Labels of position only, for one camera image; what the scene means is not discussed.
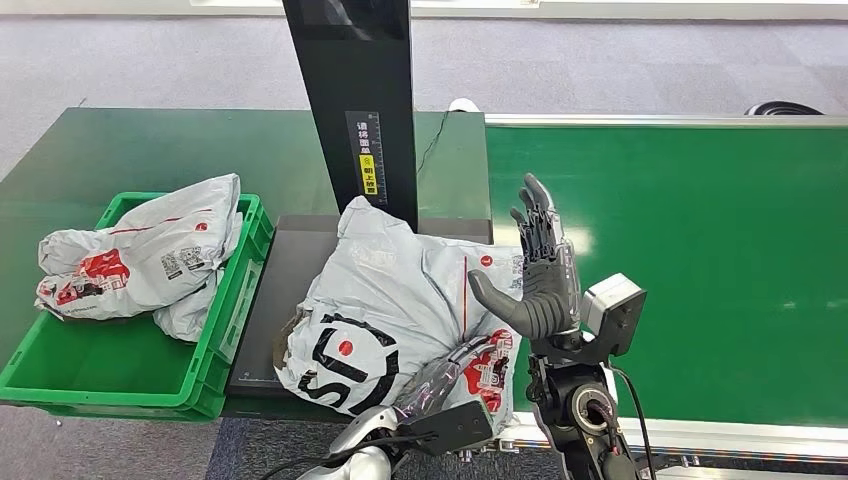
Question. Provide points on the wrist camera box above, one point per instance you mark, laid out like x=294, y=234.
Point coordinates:
x=613, y=314
x=450, y=427

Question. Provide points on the ruler label on column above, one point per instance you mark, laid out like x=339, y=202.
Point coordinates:
x=368, y=159

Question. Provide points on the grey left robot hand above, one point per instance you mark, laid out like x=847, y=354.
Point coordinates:
x=440, y=381

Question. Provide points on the white mailer bag black print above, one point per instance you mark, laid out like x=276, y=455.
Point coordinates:
x=391, y=298

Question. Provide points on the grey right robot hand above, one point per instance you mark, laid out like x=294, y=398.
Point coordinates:
x=546, y=291

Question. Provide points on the green conveyor belt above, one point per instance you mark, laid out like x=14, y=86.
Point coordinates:
x=742, y=265

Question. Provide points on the dark green table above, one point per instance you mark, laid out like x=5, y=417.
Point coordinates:
x=199, y=146

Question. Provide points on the black scanner base plate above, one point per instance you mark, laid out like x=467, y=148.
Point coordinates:
x=291, y=265

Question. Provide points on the white mailer bag red print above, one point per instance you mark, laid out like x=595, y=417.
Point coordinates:
x=149, y=252

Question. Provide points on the black scanner column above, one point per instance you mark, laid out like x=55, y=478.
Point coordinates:
x=361, y=66

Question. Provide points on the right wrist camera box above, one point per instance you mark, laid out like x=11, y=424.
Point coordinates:
x=613, y=314

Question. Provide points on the green plastic crate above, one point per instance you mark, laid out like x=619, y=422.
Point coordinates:
x=99, y=371

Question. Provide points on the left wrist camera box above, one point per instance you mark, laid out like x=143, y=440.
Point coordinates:
x=450, y=427

